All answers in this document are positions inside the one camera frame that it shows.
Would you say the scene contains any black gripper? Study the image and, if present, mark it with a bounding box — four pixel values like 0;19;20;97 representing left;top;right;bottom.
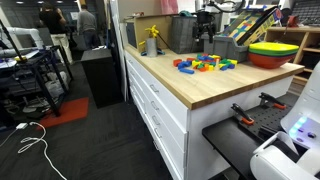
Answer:
192;10;217;45

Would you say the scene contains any grey fabric storage bin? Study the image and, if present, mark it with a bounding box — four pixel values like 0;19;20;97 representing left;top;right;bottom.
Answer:
170;15;205;55

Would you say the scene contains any grey plastic bin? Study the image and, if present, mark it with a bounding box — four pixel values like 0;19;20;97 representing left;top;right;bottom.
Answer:
203;34;250;63

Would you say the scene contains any wooden blocks cardboard box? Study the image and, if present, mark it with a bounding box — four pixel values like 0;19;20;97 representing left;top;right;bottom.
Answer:
220;4;284;47

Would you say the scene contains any yellow arch block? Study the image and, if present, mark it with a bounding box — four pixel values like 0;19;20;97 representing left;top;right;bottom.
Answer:
191;59;203;69

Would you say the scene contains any teal item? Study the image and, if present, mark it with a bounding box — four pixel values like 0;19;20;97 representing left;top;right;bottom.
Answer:
178;10;194;18

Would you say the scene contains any blue rectangular wooden block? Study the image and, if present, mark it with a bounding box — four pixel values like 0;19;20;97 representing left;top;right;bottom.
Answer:
179;67;196;75
177;60;193;70

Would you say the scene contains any tan wooden box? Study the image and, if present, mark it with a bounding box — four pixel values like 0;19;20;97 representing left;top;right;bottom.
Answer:
133;13;174;54

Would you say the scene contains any pink cloth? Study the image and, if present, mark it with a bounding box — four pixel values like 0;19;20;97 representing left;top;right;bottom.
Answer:
160;0;179;15

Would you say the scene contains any blue black clamp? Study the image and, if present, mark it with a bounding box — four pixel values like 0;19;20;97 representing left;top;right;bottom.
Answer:
139;48;166;57

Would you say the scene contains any yellow spring clamp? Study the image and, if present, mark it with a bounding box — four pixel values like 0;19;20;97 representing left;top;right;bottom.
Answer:
138;24;161;47

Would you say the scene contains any metal cup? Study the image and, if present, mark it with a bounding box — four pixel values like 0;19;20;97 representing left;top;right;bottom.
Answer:
145;37;159;58

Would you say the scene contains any yellow plastic bowl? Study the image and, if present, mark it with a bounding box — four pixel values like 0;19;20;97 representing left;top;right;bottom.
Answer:
248;41;300;53

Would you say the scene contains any red plastic bowl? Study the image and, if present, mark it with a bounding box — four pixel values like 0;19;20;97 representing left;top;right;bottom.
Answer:
247;52;298;70

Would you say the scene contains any green plastic bowl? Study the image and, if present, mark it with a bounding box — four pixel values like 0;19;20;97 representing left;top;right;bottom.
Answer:
248;48;300;58

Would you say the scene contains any white drawer cabinet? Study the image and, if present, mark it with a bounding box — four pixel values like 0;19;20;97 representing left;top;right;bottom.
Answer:
123;44;296;180

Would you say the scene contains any black orange bar clamp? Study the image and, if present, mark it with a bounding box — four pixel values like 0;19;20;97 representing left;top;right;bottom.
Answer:
230;102;255;126
258;92;288;111

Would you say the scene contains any red item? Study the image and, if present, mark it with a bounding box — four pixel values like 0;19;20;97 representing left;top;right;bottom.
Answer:
286;14;300;29

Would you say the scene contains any black perforated plate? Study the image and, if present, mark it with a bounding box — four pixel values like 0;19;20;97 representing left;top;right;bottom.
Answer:
244;98;303;141

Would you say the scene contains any wooden shelf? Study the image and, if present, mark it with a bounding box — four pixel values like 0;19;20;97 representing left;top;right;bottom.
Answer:
264;25;320;86

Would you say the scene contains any robot mounting platform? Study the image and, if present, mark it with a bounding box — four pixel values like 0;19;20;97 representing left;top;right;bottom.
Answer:
201;96;303;180

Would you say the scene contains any black cabinet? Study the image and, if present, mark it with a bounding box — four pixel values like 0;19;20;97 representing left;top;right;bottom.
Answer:
80;47;125;110

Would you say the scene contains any person in grey shirt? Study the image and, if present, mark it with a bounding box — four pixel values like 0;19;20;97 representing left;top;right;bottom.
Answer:
76;3;99;51

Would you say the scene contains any person in black shirt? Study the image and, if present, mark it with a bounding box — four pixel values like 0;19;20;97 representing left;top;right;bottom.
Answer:
38;2;74;66

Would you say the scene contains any red floor mat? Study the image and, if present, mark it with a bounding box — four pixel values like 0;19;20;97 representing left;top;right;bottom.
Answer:
35;96;90;130

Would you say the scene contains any white plastic jug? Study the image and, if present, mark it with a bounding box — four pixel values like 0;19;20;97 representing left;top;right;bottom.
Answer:
44;71;70;98

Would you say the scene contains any white power adapter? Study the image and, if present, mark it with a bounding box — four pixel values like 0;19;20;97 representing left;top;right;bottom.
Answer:
15;122;30;131

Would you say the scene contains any silver drawer handle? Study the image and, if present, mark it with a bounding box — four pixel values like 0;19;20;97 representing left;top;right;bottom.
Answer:
151;114;162;127
153;127;163;140
150;100;161;112
149;83;161;95

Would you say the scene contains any black metal frame table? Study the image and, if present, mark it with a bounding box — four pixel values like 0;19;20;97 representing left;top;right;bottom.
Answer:
0;44;74;118

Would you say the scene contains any white cable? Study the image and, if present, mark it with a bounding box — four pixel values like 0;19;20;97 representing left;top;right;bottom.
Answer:
0;121;69;180

